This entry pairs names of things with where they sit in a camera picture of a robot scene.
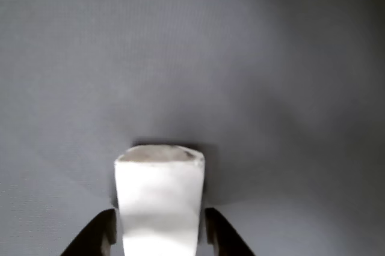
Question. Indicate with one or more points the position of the grey textured mat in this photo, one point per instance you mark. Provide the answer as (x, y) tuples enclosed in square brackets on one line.
[(180, 57)]

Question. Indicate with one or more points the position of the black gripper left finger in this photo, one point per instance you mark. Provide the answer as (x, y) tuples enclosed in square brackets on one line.
[(96, 235)]

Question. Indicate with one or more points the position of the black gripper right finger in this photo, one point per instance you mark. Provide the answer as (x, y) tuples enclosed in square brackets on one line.
[(224, 235)]

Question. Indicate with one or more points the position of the white rectangular block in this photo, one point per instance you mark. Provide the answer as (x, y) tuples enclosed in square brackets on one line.
[(159, 196)]

